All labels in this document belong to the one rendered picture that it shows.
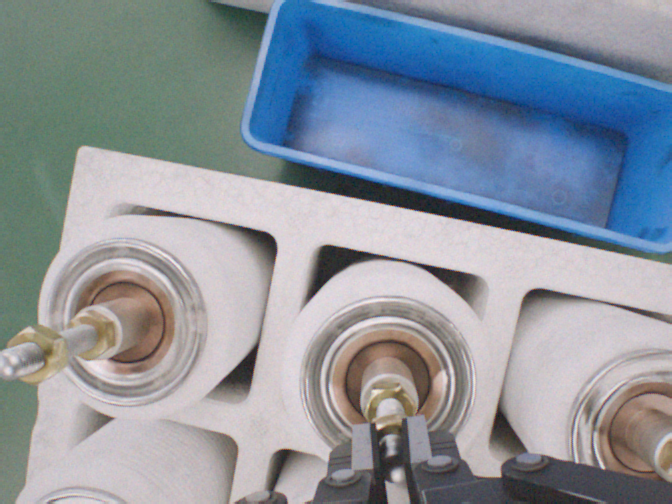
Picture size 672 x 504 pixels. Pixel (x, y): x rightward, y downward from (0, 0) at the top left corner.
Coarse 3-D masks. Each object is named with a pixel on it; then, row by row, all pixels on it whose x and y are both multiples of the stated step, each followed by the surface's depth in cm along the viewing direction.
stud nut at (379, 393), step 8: (384, 384) 22; (392, 384) 22; (400, 384) 22; (376, 392) 21; (384, 392) 21; (392, 392) 21; (400, 392) 21; (368, 400) 22; (376, 400) 21; (400, 400) 21; (408, 400) 21; (368, 408) 21; (376, 408) 21; (408, 408) 21; (416, 408) 21; (368, 416) 21; (376, 416) 21; (408, 416) 21
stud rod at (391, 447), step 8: (384, 400) 21; (392, 400) 21; (384, 408) 20; (392, 408) 20; (400, 408) 20; (384, 440) 17; (392, 440) 17; (400, 440) 17; (384, 448) 17; (392, 448) 16; (400, 448) 16; (384, 456) 16; (392, 456) 16; (400, 456) 16; (384, 464) 16; (392, 464) 16; (400, 464) 16; (384, 472) 16; (392, 472) 16; (400, 472) 16; (392, 480) 16; (400, 480) 16
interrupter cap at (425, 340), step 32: (352, 320) 25; (384, 320) 25; (416, 320) 25; (448, 320) 25; (320, 352) 25; (352, 352) 25; (384, 352) 25; (416, 352) 25; (448, 352) 25; (320, 384) 25; (352, 384) 26; (416, 384) 25; (448, 384) 25; (320, 416) 25; (352, 416) 25; (448, 416) 25
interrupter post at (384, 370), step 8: (376, 360) 25; (384, 360) 25; (392, 360) 25; (368, 368) 25; (376, 368) 24; (384, 368) 23; (392, 368) 23; (400, 368) 24; (408, 368) 25; (368, 376) 23; (376, 376) 23; (384, 376) 22; (392, 376) 22; (400, 376) 22; (408, 376) 23; (368, 384) 22; (376, 384) 22; (408, 384) 22; (368, 392) 22; (408, 392) 22; (416, 392) 22; (416, 400) 22
